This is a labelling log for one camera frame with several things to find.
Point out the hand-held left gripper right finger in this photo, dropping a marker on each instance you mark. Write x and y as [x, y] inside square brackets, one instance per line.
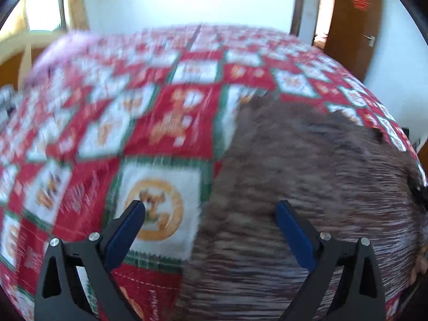
[296, 234]

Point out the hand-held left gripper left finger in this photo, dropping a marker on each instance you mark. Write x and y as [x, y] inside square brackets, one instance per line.
[125, 232]

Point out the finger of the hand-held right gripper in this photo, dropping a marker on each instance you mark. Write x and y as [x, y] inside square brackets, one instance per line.
[422, 195]

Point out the brown knitted sweater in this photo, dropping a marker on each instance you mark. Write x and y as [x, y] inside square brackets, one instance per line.
[284, 160]

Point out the red printed bedspread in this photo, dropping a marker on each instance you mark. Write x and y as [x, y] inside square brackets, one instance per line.
[167, 120]

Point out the brown wooden door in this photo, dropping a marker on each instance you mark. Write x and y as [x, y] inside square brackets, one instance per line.
[347, 36]

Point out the pink pillow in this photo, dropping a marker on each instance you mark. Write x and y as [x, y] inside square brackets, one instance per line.
[60, 50]

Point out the wooden headboard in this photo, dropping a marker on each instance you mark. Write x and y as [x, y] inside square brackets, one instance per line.
[13, 70]

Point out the red door decoration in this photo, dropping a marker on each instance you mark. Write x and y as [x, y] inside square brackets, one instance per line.
[360, 0]

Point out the yellow curtain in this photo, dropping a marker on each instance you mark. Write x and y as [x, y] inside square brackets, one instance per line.
[77, 10]

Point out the window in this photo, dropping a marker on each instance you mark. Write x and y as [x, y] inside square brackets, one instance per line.
[43, 3]

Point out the wooden door frame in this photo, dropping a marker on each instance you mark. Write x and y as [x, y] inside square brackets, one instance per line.
[297, 6]

